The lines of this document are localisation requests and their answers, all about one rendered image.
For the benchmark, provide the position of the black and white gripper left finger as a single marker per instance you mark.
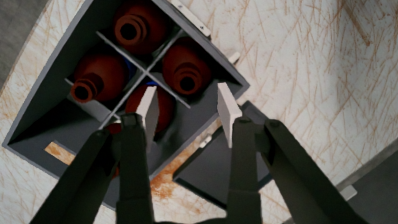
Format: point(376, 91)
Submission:
point(77, 196)

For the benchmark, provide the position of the dark grey rectangular tray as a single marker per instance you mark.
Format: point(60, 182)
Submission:
point(209, 176)

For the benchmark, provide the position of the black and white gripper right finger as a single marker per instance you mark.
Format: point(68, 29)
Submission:
point(309, 195)

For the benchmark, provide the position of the dark grey crate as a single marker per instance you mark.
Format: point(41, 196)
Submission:
point(50, 113)

